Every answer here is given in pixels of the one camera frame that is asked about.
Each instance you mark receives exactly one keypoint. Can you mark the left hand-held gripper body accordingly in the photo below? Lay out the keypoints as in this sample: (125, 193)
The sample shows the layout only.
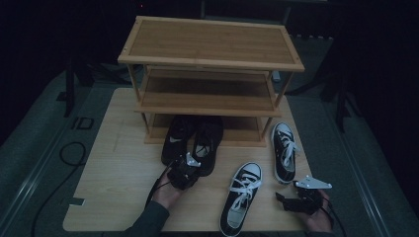
(184, 176)

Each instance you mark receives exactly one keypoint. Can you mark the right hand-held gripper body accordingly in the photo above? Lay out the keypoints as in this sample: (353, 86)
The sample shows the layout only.
(309, 200)

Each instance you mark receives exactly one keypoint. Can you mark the black leather shoe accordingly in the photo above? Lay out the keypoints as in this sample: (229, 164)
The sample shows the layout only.
(210, 131)
(178, 131)

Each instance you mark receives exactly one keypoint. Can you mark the black white canvas sneaker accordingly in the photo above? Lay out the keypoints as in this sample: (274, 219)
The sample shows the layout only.
(227, 212)
(280, 158)

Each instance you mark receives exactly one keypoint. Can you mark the wooden three-tier shoe rack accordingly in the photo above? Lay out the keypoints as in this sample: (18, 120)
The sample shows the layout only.
(210, 42)

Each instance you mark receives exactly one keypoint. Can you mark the person's right hand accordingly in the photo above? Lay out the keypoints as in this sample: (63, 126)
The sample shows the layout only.
(318, 222)

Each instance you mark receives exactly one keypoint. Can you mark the person's left hand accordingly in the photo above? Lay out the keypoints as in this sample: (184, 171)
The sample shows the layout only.
(166, 196)

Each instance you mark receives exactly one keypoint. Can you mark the black metal stand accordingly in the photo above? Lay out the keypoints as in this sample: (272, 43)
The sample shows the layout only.
(342, 105)
(70, 89)

